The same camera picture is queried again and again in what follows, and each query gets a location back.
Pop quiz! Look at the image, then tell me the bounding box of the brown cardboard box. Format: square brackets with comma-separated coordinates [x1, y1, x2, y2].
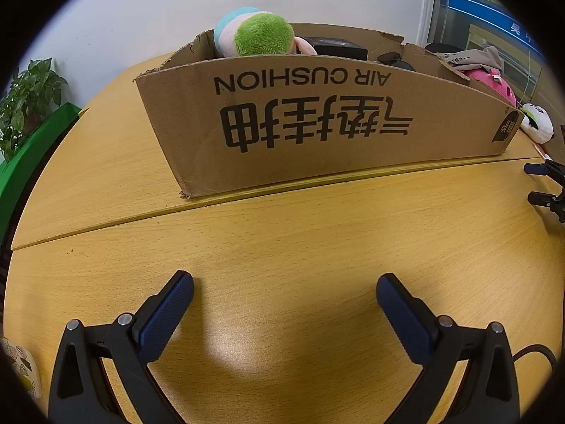
[133, 23, 526, 199]

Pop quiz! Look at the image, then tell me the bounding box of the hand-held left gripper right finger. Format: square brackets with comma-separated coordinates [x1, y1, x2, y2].
[376, 273, 521, 424]

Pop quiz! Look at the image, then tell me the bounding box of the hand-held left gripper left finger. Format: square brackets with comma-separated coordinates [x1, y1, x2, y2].
[48, 270, 195, 424]

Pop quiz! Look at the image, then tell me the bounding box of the pink plush toy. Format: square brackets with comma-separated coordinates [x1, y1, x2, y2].
[461, 67, 517, 107]

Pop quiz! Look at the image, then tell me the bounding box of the green planter box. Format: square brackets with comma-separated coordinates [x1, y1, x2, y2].
[0, 102, 82, 248]

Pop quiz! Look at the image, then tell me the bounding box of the black rectangular box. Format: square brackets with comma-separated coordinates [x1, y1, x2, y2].
[304, 36, 368, 60]

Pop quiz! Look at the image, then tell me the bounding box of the black rounded object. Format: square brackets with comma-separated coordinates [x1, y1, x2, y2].
[377, 52, 416, 71]

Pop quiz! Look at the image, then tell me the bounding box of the blue sign on glass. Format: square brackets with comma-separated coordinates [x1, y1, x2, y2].
[446, 0, 548, 58]

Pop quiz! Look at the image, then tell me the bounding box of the green potted plant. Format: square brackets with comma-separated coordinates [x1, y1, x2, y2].
[0, 58, 69, 162]

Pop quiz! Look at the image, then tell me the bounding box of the white panda plush toy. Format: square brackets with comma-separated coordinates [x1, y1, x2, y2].
[518, 103, 554, 144]

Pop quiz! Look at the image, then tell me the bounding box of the black cable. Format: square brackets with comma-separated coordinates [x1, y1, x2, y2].
[512, 344, 554, 369]

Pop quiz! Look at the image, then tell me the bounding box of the pig plush toy green hat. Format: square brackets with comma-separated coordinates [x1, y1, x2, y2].
[213, 6, 317, 58]

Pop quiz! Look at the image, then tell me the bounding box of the leaf-printed pale object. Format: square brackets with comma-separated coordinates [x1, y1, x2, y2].
[0, 338, 42, 400]

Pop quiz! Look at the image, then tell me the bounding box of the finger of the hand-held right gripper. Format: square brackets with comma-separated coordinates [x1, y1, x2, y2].
[524, 159, 565, 186]
[528, 190, 565, 224]

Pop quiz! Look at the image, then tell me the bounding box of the grey cloth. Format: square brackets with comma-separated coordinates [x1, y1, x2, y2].
[435, 46, 504, 73]

